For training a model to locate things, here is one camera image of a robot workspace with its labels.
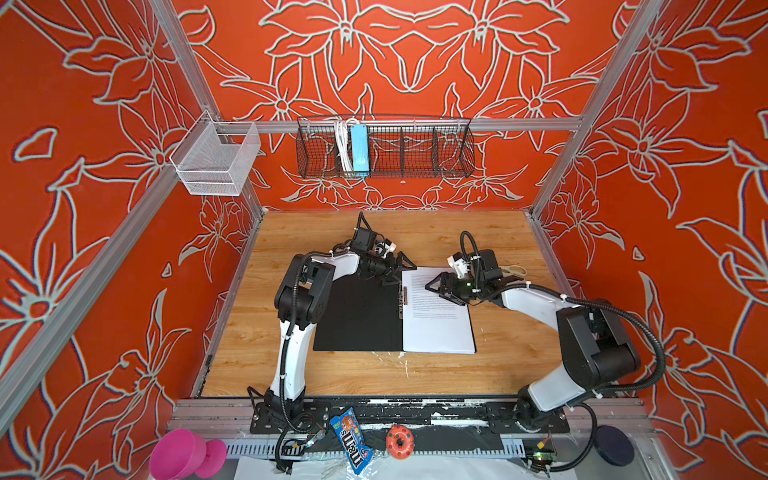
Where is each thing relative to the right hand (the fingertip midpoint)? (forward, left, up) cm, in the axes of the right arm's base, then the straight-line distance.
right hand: (429, 289), depth 88 cm
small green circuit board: (-41, -22, -9) cm, 47 cm away
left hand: (+8, +6, -2) cm, 10 cm away
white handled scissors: (+11, -30, -8) cm, 33 cm away
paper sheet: (-7, -1, -9) cm, 11 cm away
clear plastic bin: (+36, +67, +24) cm, 79 cm away
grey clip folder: (-5, +19, -8) cm, 21 cm away
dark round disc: (-39, -41, -9) cm, 57 cm away
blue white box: (+34, +20, +26) cm, 48 cm away
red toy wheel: (-37, +10, -6) cm, 39 cm away
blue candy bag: (-36, +22, -6) cm, 43 cm away
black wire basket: (+42, +6, +21) cm, 47 cm away
